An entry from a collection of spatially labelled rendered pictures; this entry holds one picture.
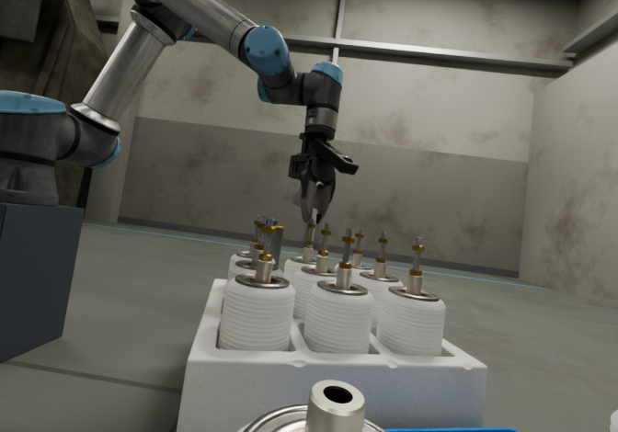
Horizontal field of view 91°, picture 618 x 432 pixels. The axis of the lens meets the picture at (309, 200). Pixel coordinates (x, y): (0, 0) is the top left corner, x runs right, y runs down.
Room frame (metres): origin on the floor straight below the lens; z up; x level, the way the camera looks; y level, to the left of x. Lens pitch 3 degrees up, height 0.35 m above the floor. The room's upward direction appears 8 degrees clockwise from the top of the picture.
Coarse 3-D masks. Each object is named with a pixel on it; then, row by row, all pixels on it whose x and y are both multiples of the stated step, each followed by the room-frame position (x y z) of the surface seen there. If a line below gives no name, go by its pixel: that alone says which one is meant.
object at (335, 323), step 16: (320, 304) 0.42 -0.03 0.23; (336, 304) 0.41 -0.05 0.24; (352, 304) 0.41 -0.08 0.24; (368, 304) 0.42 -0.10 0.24; (320, 320) 0.41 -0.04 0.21; (336, 320) 0.41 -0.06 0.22; (352, 320) 0.41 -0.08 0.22; (368, 320) 0.42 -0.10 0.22; (304, 336) 0.44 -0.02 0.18; (320, 336) 0.41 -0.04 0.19; (336, 336) 0.41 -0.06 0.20; (352, 336) 0.41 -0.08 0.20; (368, 336) 0.43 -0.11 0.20; (320, 352) 0.41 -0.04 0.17; (336, 352) 0.40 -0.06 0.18; (352, 352) 0.41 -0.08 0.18
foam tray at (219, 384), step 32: (224, 288) 0.65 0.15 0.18; (192, 352) 0.35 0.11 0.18; (224, 352) 0.36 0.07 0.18; (256, 352) 0.37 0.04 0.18; (288, 352) 0.38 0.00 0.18; (384, 352) 0.42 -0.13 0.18; (448, 352) 0.46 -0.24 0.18; (192, 384) 0.34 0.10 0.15; (224, 384) 0.34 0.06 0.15; (256, 384) 0.35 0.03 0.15; (288, 384) 0.36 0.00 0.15; (352, 384) 0.38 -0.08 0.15; (384, 384) 0.39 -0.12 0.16; (416, 384) 0.40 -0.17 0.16; (448, 384) 0.41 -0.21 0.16; (480, 384) 0.42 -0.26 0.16; (192, 416) 0.34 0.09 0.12; (224, 416) 0.34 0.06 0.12; (256, 416) 0.35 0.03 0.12; (384, 416) 0.39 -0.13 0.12; (416, 416) 0.40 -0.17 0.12; (448, 416) 0.41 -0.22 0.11; (480, 416) 0.42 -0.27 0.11
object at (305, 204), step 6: (312, 186) 0.66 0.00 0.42; (300, 192) 0.68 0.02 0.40; (312, 192) 0.66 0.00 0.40; (294, 198) 0.69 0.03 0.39; (300, 198) 0.67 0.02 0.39; (306, 198) 0.65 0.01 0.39; (312, 198) 0.66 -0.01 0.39; (300, 204) 0.67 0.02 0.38; (306, 204) 0.65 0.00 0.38; (312, 204) 0.66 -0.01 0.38; (306, 210) 0.66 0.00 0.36; (306, 216) 0.66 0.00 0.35
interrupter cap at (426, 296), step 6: (390, 288) 0.48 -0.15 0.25; (396, 288) 0.49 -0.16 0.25; (402, 288) 0.50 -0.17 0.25; (396, 294) 0.46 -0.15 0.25; (402, 294) 0.45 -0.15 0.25; (408, 294) 0.46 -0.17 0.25; (420, 294) 0.49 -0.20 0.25; (426, 294) 0.48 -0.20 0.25; (432, 294) 0.48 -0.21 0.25; (420, 300) 0.44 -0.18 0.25; (426, 300) 0.44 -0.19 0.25; (432, 300) 0.44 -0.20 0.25; (438, 300) 0.45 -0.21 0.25
